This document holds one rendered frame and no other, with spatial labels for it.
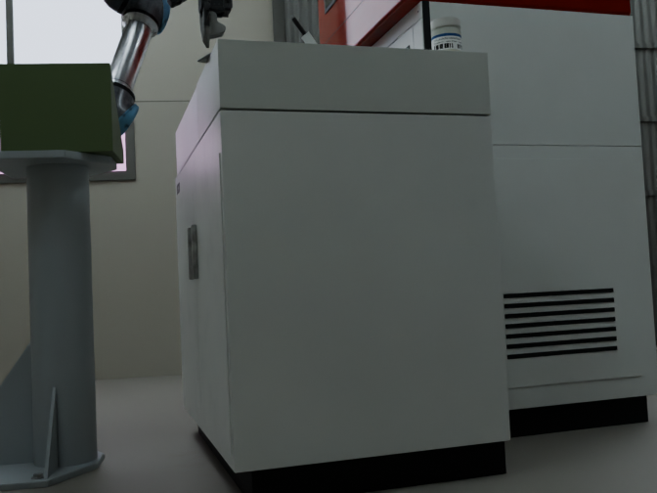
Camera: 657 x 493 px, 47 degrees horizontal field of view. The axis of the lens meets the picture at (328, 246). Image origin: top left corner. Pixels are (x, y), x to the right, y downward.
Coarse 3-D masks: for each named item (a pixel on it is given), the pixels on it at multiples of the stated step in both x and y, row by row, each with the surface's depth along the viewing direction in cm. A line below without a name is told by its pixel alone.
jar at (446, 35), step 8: (432, 24) 178; (440, 24) 176; (448, 24) 176; (456, 24) 176; (432, 32) 178; (440, 32) 176; (448, 32) 175; (456, 32) 176; (432, 40) 178; (440, 40) 176; (448, 40) 175; (456, 40) 176; (432, 48) 178; (440, 48) 176; (448, 48) 175; (456, 48) 175
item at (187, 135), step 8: (192, 104) 198; (192, 112) 198; (184, 120) 216; (192, 120) 199; (184, 128) 217; (192, 128) 199; (176, 136) 238; (184, 136) 217; (192, 136) 200; (176, 144) 239; (184, 144) 218; (192, 144) 200; (176, 152) 240; (184, 152) 218; (192, 152) 201; (184, 160) 219
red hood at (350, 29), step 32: (320, 0) 282; (352, 0) 247; (384, 0) 220; (416, 0) 208; (448, 0) 210; (480, 0) 213; (512, 0) 216; (544, 0) 219; (576, 0) 222; (608, 0) 226; (320, 32) 283; (352, 32) 248; (384, 32) 233
